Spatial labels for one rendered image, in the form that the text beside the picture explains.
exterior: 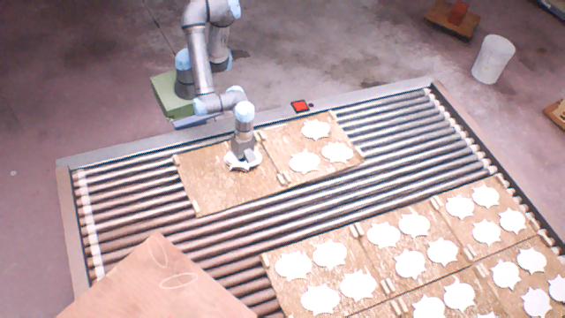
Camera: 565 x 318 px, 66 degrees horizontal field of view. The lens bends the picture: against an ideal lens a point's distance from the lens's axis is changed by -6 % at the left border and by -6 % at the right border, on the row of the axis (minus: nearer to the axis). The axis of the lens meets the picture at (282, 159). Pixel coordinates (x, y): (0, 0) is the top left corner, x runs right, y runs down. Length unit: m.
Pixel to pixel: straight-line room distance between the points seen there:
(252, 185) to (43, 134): 2.07
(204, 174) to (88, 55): 2.46
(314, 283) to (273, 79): 2.43
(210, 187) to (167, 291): 0.55
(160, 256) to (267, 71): 2.57
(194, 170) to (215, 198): 0.18
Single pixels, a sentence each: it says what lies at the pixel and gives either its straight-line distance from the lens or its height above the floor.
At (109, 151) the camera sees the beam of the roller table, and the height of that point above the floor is 0.91.
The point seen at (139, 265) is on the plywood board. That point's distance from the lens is 1.75.
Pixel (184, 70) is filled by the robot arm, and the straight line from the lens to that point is 2.25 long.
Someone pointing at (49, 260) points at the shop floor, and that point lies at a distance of 3.08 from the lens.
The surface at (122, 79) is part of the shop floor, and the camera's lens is 4.00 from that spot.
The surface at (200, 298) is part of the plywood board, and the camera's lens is 1.68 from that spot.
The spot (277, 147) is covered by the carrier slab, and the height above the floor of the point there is 0.94.
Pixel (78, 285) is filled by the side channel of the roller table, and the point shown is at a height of 0.95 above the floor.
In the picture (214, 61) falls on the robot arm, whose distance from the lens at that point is 2.23.
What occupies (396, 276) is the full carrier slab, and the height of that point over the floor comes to 0.94.
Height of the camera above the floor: 2.59
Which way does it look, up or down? 50 degrees down
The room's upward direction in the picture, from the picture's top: 9 degrees clockwise
